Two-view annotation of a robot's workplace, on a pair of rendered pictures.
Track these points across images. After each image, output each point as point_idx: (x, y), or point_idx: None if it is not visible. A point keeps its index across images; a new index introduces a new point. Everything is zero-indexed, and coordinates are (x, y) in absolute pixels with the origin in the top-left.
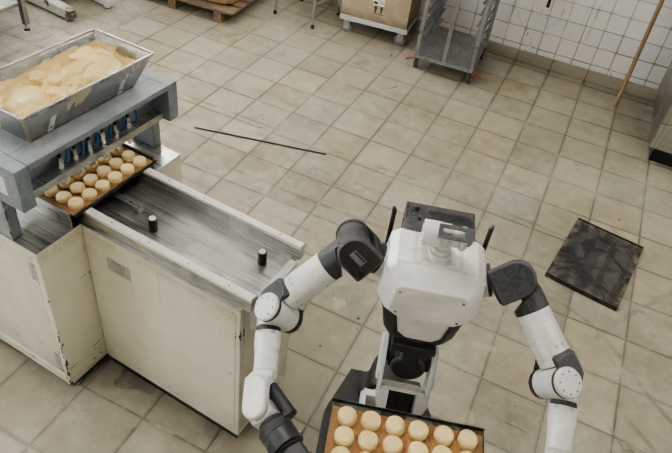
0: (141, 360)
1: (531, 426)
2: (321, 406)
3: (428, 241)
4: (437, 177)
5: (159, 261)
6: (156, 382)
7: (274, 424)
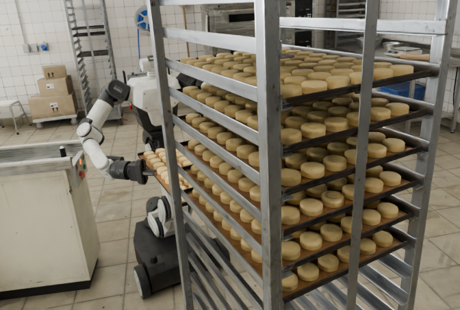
0: (3, 274)
1: None
2: (129, 253)
3: (146, 65)
4: (130, 157)
5: (1, 173)
6: (20, 286)
7: (116, 161)
